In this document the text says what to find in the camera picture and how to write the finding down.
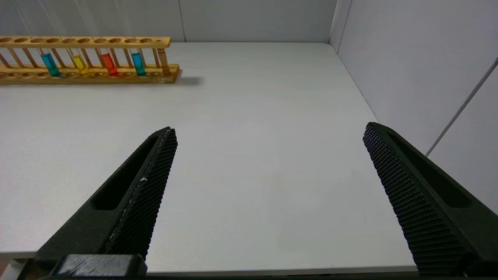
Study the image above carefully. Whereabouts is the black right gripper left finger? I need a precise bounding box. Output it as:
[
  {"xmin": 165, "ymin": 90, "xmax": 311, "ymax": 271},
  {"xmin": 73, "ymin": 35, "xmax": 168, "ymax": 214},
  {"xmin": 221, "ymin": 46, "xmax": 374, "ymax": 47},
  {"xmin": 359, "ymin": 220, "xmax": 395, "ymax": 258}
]
[{"xmin": 35, "ymin": 127, "xmax": 178, "ymax": 269}]

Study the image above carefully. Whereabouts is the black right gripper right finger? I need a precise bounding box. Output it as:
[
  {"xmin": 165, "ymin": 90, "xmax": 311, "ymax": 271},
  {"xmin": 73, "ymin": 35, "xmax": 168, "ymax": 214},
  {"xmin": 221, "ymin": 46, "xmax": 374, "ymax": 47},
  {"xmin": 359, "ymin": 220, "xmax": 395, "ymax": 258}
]
[{"xmin": 363, "ymin": 122, "xmax": 498, "ymax": 276}]

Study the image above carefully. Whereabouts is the teal pigment test tube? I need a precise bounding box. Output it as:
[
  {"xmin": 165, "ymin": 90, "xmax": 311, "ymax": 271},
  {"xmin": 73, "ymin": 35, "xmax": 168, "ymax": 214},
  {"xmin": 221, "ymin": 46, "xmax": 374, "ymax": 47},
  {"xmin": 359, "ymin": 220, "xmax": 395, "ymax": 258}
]
[
  {"xmin": 116, "ymin": 0, "xmax": 146, "ymax": 77},
  {"xmin": 16, "ymin": 0, "xmax": 61, "ymax": 77}
]

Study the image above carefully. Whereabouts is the red pigment test tube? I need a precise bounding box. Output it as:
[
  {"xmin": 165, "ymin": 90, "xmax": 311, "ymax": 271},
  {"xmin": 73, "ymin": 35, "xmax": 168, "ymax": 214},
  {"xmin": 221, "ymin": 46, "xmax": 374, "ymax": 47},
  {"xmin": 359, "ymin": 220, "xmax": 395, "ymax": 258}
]
[{"xmin": 82, "ymin": 0, "xmax": 119, "ymax": 77}]

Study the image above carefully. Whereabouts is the yellow pigment test tube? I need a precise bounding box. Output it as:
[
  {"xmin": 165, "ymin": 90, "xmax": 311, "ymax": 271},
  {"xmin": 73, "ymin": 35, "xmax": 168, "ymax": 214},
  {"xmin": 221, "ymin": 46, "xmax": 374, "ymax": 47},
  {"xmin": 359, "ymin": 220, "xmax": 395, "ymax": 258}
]
[{"xmin": 49, "ymin": 0, "xmax": 90, "ymax": 77}]

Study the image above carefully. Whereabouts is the wooden test tube rack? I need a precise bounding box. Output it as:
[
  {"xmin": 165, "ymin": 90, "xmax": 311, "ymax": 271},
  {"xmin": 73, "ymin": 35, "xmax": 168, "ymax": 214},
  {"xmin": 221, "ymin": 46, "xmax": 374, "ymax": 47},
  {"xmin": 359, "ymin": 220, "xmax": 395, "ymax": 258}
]
[{"xmin": 0, "ymin": 36, "xmax": 180, "ymax": 84}]

